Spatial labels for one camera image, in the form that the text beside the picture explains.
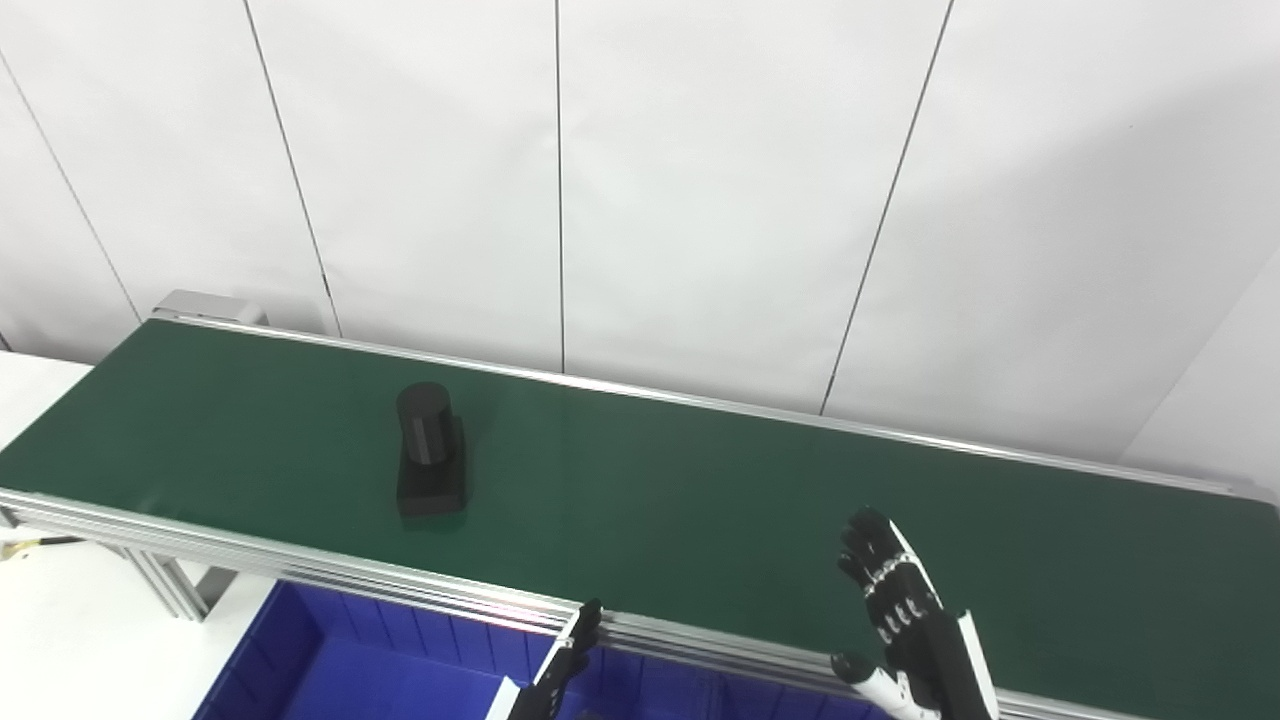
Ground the black cylinder block part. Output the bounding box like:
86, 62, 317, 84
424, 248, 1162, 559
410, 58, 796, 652
395, 382, 469, 519

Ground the green conveyor belt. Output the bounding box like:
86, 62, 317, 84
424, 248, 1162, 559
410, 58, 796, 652
0, 320, 1280, 720
0, 312, 1280, 720

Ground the yellowish cable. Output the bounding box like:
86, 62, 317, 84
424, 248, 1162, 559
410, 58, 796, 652
0, 535, 86, 561

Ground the aluminium conveyor leg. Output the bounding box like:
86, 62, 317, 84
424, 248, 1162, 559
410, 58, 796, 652
100, 545, 241, 621

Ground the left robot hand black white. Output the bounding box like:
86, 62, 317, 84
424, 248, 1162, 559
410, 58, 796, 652
485, 598, 604, 720

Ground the blue plastic bin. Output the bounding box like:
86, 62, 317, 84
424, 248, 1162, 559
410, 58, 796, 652
193, 580, 716, 720
715, 668, 891, 720

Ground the grey conveyor motor housing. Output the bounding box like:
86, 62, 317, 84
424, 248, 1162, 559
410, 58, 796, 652
152, 290, 271, 327

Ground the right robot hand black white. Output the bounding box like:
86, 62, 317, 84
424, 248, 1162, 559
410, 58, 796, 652
830, 507, 1001, 720

